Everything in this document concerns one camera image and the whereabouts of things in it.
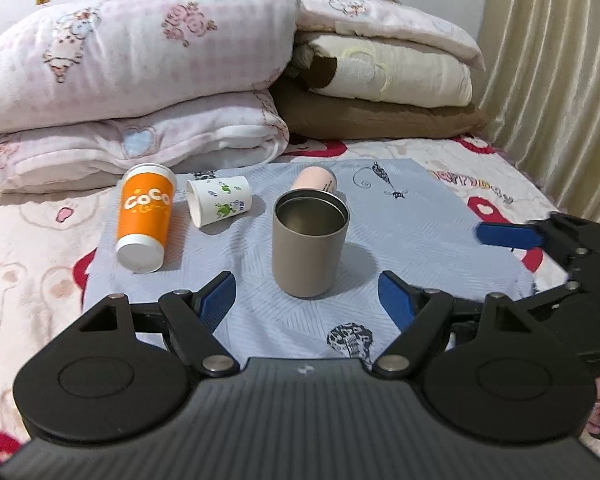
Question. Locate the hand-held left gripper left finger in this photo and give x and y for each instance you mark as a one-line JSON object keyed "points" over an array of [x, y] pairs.
{"points": [[219, 296]]}

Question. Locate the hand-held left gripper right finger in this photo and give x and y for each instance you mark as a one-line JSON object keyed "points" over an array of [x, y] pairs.
{"points": [[396, 302]]}

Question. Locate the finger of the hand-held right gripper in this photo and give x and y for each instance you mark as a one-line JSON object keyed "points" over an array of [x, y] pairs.
{"points": [[555, 297], [505, 235]]}

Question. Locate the white green-print paper cup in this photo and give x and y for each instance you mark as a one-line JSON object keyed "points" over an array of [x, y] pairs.
{"points": [[220, 201]]}

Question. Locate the beige metal tumbler cup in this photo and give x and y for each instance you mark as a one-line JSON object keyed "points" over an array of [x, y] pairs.
{"points": [[305, 255]]}

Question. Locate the orange paper cup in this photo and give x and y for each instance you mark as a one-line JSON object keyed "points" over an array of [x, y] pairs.
{"points": [[145, 210]]}

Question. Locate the pink cup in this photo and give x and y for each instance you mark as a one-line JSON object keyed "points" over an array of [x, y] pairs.
{"points": [[312, 180]]}

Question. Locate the blue-grey printed cloth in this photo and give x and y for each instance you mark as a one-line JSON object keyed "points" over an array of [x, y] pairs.
{"points": [[430, 200]]}

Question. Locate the cream curtain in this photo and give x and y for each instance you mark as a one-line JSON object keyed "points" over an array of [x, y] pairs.
{"points": [[555, 85]]}

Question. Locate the brown folded blanket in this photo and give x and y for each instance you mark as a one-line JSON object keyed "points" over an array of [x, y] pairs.
{"points": [[380, 120]]}

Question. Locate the folded pink heart quilt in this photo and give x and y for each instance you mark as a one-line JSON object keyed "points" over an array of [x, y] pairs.
{"points": [[130, 145]]}

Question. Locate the cream folded blanket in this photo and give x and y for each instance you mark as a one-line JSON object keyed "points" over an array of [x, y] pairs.
{"points": [[420, 76]]}

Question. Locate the thin pink printed quilt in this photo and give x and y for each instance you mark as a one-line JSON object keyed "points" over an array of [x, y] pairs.
{"points": [[390, 15]]}

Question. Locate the pink checked pillow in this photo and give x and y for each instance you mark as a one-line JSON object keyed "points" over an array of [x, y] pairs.
{"points": [[130, 50]]}

